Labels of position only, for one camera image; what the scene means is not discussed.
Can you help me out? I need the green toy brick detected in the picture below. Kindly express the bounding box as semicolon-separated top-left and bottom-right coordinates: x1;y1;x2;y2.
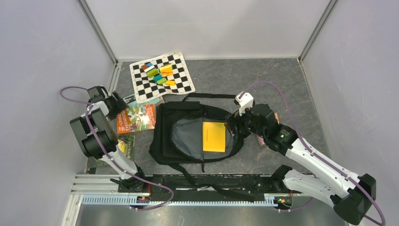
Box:
146;68;159;78

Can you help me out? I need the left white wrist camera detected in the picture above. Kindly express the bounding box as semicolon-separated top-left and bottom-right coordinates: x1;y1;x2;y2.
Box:
87;86;109;103

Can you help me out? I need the orange treehouse story book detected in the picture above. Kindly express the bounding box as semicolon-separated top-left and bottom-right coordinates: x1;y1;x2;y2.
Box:
116;104;156;135

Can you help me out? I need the yellow small toy brick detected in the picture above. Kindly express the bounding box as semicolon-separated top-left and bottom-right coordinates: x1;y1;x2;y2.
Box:
165;80;176;86

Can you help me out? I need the yellow book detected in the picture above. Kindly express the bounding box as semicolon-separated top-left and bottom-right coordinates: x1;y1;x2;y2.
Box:
202;121;226;153

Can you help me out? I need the black student backpack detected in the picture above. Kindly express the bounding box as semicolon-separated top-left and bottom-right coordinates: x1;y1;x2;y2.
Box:
149;93;250;185

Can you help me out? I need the teal toy brick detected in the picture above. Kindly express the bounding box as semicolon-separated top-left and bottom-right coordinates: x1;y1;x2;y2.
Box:
153;74;163;82

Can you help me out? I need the light green flat brick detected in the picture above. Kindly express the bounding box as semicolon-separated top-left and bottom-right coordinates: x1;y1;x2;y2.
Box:
157;78;167;85

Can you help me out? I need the orange toy brick stack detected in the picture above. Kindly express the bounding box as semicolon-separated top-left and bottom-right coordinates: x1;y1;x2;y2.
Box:
160;64;173;76

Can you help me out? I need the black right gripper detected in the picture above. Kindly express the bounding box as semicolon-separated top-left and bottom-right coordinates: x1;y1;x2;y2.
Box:
224;105;266;138

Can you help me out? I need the black and white chess mat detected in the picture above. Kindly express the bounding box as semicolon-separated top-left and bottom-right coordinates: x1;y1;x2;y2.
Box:
129;50;195;103

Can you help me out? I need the dark green forest book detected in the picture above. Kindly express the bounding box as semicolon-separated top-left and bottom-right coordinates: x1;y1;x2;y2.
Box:
87;134;135;170

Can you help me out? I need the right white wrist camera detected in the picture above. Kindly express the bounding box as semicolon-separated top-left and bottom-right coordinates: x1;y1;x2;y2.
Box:
234;91;254;116

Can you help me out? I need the pink water bottle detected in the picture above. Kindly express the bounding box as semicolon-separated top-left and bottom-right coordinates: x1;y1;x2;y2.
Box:
257;136;265;147

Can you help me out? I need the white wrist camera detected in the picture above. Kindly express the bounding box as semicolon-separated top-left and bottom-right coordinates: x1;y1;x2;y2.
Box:
234;91;254;116
87;86;109;103

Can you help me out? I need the teal paperback book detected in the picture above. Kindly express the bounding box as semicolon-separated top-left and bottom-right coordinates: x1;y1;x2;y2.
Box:
123;94;165;107

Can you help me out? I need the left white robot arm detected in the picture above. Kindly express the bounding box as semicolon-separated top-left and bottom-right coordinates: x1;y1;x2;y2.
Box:
70;86;148;192

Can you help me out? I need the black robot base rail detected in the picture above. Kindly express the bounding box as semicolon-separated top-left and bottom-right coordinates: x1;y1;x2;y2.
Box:
111;174;297;203

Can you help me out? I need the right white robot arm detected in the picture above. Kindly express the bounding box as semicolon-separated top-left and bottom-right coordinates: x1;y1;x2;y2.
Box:
226;104;376;225

